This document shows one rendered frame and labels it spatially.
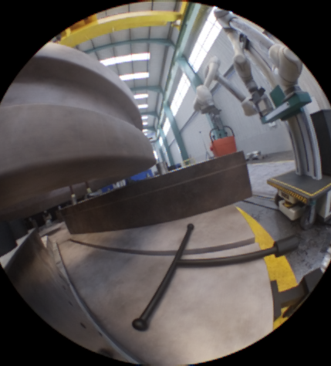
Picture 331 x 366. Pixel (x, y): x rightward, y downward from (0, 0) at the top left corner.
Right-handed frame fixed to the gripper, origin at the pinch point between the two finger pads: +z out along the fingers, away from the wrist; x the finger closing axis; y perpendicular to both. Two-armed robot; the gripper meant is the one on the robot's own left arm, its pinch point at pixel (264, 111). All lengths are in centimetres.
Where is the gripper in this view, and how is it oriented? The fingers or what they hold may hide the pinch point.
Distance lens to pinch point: 95.0
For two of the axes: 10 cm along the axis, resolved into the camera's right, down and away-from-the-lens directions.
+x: -3.1, 1.9, -9.3
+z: 3.1, 9.5, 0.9
